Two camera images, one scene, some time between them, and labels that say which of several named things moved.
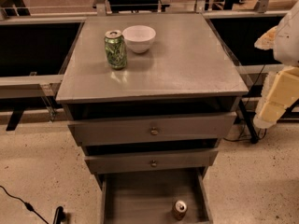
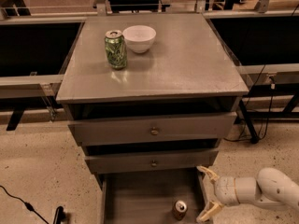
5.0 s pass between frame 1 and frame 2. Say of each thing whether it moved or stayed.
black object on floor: stayed
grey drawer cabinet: stayed
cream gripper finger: moved
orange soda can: stayed
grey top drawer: stayed
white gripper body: moved
